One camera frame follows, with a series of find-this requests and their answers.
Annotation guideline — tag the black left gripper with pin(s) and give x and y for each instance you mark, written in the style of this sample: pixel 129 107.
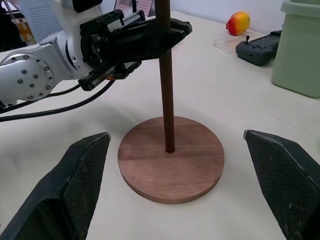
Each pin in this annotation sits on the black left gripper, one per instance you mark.
pixel 97 47

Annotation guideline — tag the dark brown wooden pole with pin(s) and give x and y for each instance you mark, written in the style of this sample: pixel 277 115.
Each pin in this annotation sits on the dark brown wooden pole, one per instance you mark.
pixel 167 100

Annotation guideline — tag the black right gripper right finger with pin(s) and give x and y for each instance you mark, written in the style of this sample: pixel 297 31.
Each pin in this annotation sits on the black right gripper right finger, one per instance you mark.
pixel 287 180

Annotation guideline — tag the clear plastic tray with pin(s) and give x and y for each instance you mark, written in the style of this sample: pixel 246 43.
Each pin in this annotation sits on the clear plastic tray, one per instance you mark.
pixel 225 44

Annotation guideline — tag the white pegboard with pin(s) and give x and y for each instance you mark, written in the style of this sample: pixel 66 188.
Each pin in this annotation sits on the white pegboard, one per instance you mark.
pixel 140 7

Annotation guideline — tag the round wooden base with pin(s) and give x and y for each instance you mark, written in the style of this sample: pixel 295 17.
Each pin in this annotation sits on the round wooden base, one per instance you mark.
pixel 175 175

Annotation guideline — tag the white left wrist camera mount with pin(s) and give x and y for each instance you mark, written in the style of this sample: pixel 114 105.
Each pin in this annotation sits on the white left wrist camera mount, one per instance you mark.
pixel 71 47

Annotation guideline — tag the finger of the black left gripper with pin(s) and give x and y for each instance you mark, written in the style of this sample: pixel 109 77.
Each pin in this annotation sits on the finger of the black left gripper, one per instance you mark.
pixel 181 26

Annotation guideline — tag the red yellow mango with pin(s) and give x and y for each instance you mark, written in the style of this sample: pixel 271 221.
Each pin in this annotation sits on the red yellow mango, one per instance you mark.
pixel 238 23

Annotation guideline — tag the light green plastic bin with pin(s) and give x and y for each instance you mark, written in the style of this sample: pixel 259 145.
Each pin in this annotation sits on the light green plastic bin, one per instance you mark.
pixel 297 50

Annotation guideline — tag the white perforated panel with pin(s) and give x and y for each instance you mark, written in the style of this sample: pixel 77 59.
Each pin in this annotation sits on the white perforated panel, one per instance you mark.
pixel 40 17

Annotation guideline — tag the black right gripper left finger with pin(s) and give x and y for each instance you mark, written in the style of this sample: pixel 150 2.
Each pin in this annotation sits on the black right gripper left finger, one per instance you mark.
pixel 62 190

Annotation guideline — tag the dark grey remote controller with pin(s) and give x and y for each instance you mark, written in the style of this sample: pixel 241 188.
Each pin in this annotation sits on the dark grey remote controller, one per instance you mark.
pixel 257 51

